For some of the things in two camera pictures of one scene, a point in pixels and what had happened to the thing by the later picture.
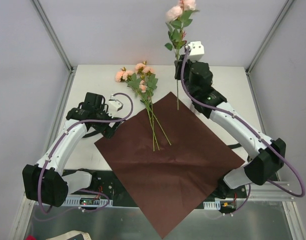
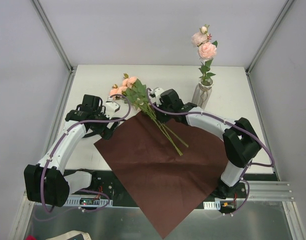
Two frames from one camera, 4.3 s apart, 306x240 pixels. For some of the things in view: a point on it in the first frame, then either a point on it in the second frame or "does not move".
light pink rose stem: x=180 y=16 -> x=206 y=51
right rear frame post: x=287 y=5 does not move
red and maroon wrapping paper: x=170 y=159 does not move
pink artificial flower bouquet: x=142 y=80 -> x=133 y=89
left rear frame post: x=52 y=33 does not move
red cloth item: x=30 y=237 does not move
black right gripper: x=179 y=69 -> x=160 y=115
